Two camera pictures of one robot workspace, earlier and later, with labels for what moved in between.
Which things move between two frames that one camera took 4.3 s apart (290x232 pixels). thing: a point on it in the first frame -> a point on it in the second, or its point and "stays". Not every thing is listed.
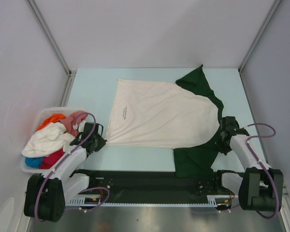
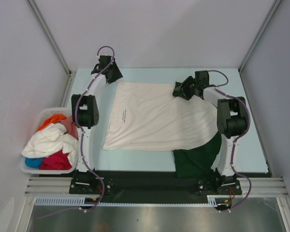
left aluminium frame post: x=57 y=48 stays
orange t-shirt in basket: x=53 y=118 stays
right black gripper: x=221 y=148 -> x=184 y=86
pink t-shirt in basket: x=69 y=122 stays
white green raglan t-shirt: x=184 y=116 stays
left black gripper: x=101 y=143 -> x=117 y=74
